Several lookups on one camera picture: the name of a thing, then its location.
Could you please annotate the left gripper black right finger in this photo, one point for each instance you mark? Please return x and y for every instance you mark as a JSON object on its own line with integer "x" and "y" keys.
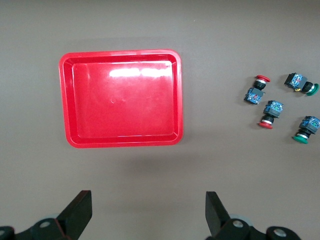
{"x": 220, "y": 222}

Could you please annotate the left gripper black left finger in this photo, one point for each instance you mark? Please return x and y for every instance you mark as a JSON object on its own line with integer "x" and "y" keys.
{"x": 72, "y": 220}

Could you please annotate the red push button switch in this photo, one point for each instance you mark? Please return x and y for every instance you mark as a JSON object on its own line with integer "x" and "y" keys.
{"x": 254, "y": 95}
{"x": 273, "y": 108}

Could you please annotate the red plastic tray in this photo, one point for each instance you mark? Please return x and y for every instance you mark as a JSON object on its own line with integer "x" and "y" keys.
{"x": 120, "y": 100}

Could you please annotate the green push button switch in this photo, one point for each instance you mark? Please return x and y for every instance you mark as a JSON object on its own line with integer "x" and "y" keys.
{"x": 308, "y": 125}
{"x": 296, "y": 81}

